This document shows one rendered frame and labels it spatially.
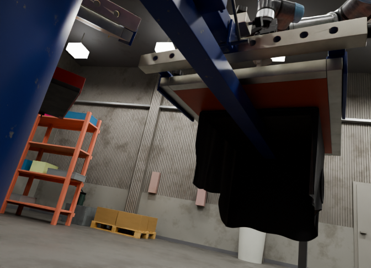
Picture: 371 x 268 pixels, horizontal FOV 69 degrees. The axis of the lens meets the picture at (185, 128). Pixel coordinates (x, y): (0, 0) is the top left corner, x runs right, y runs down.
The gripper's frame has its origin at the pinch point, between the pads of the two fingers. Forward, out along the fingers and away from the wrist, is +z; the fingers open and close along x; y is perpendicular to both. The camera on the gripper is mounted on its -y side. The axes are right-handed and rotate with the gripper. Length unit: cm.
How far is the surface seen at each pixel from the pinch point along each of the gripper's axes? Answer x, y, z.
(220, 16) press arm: -40.7, 2.4, 12.8
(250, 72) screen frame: -18.0, 3.9, 14.7
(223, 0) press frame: -50, 7, 19
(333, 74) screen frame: -15.6, 26.5, 17.1
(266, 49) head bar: -25.5, 10.4, 13.0
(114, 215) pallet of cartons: 430, -436, 65
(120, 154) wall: 521, -553, -110
